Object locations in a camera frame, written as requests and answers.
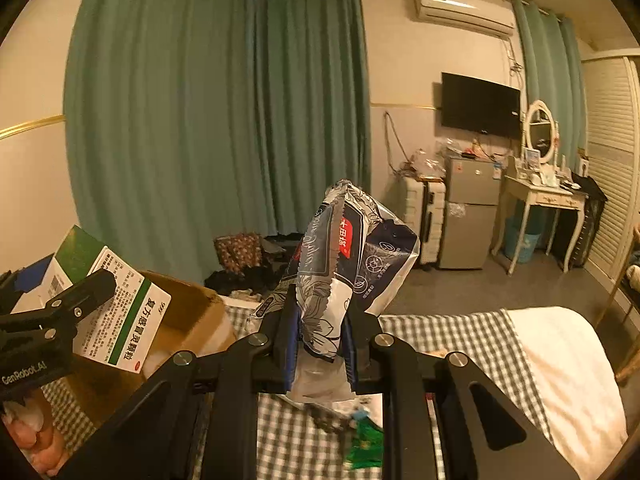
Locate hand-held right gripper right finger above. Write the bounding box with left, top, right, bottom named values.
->
left=342, top=307, right=581, bottom=480

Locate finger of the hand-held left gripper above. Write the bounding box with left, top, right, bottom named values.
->
left=0, top=268, right=118, bottom=361
left=0, top=270, right=33, bottom=316

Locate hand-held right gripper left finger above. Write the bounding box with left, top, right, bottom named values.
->
left=60, top=285, right=301, bottom=480

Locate green and white book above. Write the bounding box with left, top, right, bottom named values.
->
left=10, top=225, right=173, bottom=373

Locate brown cardboard box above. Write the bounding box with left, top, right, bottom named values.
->
left=65, top=270, right=238, bottom=431

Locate shiny wrapper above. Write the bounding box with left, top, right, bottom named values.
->
left=247, top=178, right=421, bottom=403

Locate person's left hand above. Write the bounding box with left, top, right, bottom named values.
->
left=0, top=405, right=68, bottom=478

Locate dark clothes pile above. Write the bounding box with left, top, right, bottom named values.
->
left=205, top=232, right=301, bottom=303

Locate green packet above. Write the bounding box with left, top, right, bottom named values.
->
left=344, top=417, right=386, bottom=472

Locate green checked blanket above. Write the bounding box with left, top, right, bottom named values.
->
left=45, top=305, right=551, bottom=480

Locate patterned fabric bag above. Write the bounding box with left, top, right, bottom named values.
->
left=214, top=232, right=263, bottom=273

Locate white ribbed suitcase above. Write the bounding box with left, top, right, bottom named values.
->
left=402, top=175, right=446, bottom=266

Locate silver small fridge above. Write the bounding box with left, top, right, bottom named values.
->
left=439, top=152, right=501, bottom=270

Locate green curtain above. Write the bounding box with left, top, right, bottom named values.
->
left=245, top=0, right=373, bottom=241
left=512, top=0, right=588, bottom=161
left=65, top=0, right=253, bottom=286

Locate blue trash bin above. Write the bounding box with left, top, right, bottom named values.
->
left=502, top=217, right=543, bottom=263

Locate white dressing table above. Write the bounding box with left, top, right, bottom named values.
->
left=492, top=160, right=588, bottom=276

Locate black bag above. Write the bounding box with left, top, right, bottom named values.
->
left=552, top=172, right=608, bottom=268

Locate wooden chair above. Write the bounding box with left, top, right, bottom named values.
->
left=595, top=225, right=640, bottom=386

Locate white oval vanity mirror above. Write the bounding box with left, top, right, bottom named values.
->
left=522, top=100, right=558, bottom=163

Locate white louvred wardrobe door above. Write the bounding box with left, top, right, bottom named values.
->
left=580, top=55, right=640, bottom=311

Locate white air conditioner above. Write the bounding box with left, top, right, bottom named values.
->
left=412, top=0, right=516, bottom=38

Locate gold wall trim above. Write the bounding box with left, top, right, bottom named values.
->
left=0, top=114, right=67, bottom=140

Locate dark wall cable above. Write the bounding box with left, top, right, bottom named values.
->
left=382, top=110, right=410, bottom=177

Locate black wall television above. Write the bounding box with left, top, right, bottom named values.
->
left=441, top=72, right=522, bottom=138

